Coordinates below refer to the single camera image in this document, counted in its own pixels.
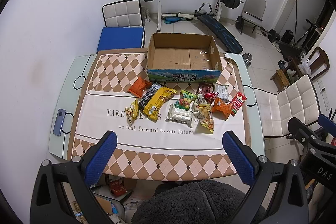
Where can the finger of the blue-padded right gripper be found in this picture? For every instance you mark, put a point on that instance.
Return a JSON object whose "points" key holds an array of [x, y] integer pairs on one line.
{"points": [[302, 134], [327, 124]]}

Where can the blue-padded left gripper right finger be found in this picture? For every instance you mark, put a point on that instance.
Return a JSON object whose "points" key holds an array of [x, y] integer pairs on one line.
{"points": [[288, 203]]}

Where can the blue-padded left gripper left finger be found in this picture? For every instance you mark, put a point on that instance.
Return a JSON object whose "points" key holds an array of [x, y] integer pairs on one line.
{"points": [[49, 202]]}

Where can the small red snack packet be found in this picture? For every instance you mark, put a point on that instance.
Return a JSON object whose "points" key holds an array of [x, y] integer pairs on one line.
{"points": [[210, 96]]}

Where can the pale green plum snack packet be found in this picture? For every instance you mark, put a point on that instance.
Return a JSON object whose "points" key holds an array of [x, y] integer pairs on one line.
{"points": [[200, 100]]}

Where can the yellow black noodle packet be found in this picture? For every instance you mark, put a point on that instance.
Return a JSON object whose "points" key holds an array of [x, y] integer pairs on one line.
{"points": [[151, 103]]}

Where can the orange snack packet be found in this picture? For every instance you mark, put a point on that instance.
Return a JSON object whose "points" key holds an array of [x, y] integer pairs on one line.
{"points": [[222, 107], [139, 87]]}

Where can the white padded chair right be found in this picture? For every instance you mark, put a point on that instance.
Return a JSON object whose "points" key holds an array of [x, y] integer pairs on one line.
{"points": [[299, 100]]}

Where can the small wooden stool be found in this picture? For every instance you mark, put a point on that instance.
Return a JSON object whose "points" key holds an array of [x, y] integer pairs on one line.
{"points": [[280, 80]]}

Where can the red crown spicy strip packet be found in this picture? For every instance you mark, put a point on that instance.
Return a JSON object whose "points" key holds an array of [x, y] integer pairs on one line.
{"points": [[237, 102]]}

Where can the brown wooden chair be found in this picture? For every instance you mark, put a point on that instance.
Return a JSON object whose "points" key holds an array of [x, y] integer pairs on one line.
{"points": [[318, 63]]}

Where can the red box under table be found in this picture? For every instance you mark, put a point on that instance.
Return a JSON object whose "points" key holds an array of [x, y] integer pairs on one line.
{"points": [[117, 188]]}

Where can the dark fleece clothing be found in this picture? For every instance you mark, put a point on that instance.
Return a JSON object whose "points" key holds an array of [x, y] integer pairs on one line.
{"points": [[205, 201]]}

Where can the yellow cracker snack bag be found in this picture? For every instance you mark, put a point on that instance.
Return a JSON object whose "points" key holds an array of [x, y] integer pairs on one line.
{"points": [[205, 116]]}

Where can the silver white snack packet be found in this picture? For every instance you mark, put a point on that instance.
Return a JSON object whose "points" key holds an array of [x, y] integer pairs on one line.
{"points": [[222, 91]]}

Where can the chrome dumbbell on floor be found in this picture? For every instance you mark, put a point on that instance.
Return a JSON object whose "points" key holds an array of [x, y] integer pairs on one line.
{"points": [[247, 58]]}

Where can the blue smartphone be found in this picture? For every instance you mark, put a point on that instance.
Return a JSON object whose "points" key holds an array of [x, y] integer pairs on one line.
{"points": [[60, 116]]}

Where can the white wafer snack packet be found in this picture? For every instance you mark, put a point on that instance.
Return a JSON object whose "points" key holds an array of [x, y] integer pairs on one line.
{"points": [[183, 116]]}

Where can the dark red snack packet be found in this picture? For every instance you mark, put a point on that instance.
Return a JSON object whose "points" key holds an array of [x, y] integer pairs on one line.
{"points": [[203, 88]]}

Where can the green candy bag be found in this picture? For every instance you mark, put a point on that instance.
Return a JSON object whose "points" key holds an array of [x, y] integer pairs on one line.
{"points": [[185, 100]]}

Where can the black weight bench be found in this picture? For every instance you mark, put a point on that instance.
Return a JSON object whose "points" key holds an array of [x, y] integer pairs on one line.
{"points": [[227, 39]]}

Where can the beige chair in background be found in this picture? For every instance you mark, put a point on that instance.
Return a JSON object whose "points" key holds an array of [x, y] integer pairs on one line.
{"points": [[253, 12]]}

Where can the small yellow snack packet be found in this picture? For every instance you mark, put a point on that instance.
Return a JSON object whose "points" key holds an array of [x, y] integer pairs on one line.
{"points": [[131, 112]]}

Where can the open cardboard milk box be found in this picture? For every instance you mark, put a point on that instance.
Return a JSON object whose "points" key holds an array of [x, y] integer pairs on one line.
{"points": [[183, 58]]}

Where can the white barbell rack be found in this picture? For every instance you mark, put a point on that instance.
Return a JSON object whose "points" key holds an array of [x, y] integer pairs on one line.
{"points": [[181, 10]]}

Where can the white chair with blue cushion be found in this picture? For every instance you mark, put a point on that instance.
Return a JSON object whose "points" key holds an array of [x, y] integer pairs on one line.
{"points": [[124, 26]]}

